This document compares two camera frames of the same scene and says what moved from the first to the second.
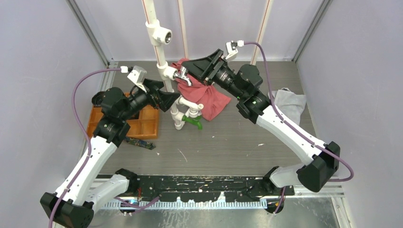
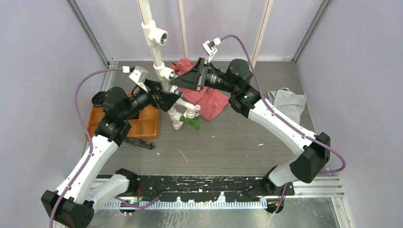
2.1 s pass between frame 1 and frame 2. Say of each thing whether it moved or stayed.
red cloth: stayed
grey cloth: stayed
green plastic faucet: stayed
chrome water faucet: moved
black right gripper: moved
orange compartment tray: stayed
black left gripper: stayed
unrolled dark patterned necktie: stayed
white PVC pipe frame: moved
